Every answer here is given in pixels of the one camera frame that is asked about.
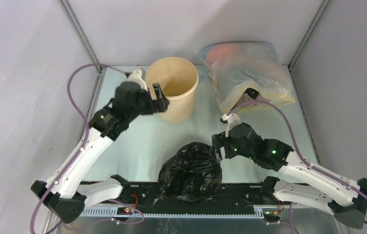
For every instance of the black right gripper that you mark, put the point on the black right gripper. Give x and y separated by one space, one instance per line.
221 144

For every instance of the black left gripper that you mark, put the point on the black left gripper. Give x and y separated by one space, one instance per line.
159 106

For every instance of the beige round trash bin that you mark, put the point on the beige round trash bin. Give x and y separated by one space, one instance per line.
178 79

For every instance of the black plastic trash bag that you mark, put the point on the black plastic trash bag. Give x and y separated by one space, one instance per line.
192 175

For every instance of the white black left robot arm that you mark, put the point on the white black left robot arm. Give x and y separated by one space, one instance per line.
63 193

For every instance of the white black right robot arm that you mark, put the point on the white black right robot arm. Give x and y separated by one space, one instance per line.
346 200

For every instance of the translucent bag of supplies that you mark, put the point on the translucent bag of supplies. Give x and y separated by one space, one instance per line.
244 73

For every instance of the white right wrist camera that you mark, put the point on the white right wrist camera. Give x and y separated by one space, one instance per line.
231 120

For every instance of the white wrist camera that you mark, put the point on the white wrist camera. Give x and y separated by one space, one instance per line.
135 81
231 120

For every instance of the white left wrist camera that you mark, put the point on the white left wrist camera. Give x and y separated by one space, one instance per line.
135 81

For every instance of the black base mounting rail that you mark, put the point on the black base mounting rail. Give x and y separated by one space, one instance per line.
230 199

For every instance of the aluminium frame post left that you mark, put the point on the aluminium frame post left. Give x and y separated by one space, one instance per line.
77 28

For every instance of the aluminium frame post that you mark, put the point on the aluminium frame post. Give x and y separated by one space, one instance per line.
77 28
315 21

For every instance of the aluminium frame post right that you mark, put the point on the aluminium frame post right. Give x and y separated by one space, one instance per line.
315 21

